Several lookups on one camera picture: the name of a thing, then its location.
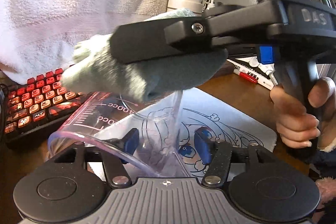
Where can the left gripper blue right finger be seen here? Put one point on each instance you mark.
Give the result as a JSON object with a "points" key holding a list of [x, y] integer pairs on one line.
{"points": [[204, 146]]}

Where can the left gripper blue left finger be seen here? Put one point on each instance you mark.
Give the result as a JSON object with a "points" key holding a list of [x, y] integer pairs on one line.
{"points": [[129, 142]]}

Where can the clear plastic measuring cup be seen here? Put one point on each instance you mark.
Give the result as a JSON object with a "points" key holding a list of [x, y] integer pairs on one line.
{"points": [[83, 124]]}

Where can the teal cleaning cloth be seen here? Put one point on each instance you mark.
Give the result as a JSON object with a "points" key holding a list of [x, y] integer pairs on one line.
{"points": [[95, 70]]}

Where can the person's right hand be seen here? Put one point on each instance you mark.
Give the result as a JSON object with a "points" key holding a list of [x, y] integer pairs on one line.
{"points": [[296, 127]]}

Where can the anime print mouse pad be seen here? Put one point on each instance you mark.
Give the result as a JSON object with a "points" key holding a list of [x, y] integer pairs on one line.
{"points": [[193, 110]]}

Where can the white marker pen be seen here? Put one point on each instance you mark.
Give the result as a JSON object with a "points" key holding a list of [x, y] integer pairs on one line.
{"points": [[251, 66]]}

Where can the red capped marker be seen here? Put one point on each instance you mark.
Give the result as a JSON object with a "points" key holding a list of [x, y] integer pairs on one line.
{"points": [[246, 76]]}

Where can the red and black keyboard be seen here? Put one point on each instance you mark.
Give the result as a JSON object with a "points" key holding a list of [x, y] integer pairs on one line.
{"points": [[38, 108]]}

